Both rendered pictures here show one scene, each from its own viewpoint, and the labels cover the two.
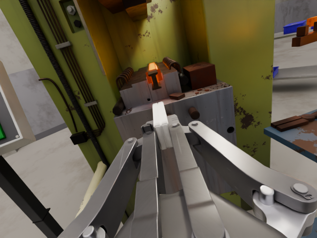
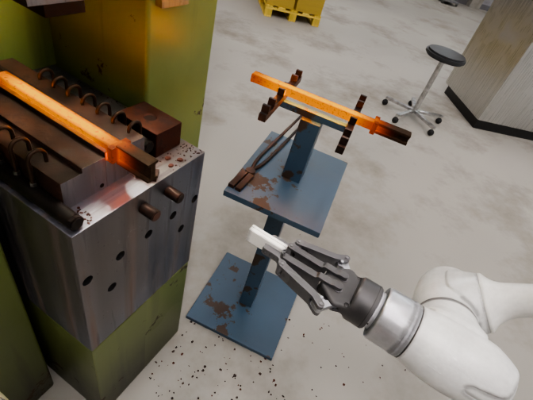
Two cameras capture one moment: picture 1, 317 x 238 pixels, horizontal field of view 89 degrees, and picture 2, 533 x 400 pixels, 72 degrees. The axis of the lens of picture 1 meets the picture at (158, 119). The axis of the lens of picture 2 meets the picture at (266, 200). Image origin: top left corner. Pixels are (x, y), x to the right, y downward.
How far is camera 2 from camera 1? 0.57 m
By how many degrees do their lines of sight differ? 63
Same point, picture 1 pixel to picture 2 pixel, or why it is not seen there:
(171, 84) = not seen: hidden behind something
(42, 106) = not seen: outside the picture
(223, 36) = (165, 63)
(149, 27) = not seen: outside the picture
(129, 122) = (93, 234)
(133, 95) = (81, 185)
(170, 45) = (9, 16)
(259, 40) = (197, 69)
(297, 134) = (251, 193)
